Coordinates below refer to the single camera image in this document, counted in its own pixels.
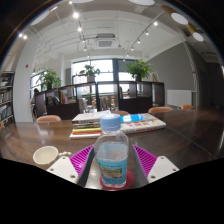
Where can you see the small plant in white pot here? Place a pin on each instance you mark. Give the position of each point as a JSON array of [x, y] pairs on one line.
[[90, 71]]

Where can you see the person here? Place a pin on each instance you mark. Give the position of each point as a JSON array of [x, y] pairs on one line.
[[35, 101]]

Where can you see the tall dark bookshelf unit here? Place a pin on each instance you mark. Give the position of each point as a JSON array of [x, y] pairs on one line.
[[6, 100]]

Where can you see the round white ceiling panels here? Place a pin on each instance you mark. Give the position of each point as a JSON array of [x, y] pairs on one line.
[[179, 18]]

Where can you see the ceiling air conditioner unit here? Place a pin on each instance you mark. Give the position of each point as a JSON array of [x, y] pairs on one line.
[[105, 42]]

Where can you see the white wall radiator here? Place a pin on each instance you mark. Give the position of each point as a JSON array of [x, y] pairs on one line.
[[179, 98]]

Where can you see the bushy green potted plant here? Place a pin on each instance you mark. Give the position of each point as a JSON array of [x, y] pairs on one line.
[[50, 80]]

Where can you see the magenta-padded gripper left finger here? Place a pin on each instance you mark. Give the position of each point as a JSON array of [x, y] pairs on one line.
[[63, 168]]

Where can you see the green plant in dark pot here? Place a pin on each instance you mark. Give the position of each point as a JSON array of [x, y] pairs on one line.
[[139, 69]]

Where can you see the clear water bottle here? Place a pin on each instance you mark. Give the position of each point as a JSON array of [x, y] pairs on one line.
[[111, 156]]

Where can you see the ceiling spotlights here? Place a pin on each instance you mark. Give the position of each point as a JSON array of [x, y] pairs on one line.
[[76, 15]]

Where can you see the cream ceramic cup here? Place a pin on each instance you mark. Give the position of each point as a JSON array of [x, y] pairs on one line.
[[45, 155]]

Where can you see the low dark shelf unit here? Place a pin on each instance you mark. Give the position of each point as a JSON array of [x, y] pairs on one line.
[[140, 98]]

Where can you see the flat book with blue patch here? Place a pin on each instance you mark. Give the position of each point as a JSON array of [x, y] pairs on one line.
[[146, 124]]

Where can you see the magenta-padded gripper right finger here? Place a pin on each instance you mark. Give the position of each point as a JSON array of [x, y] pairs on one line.
[[161, 168]]

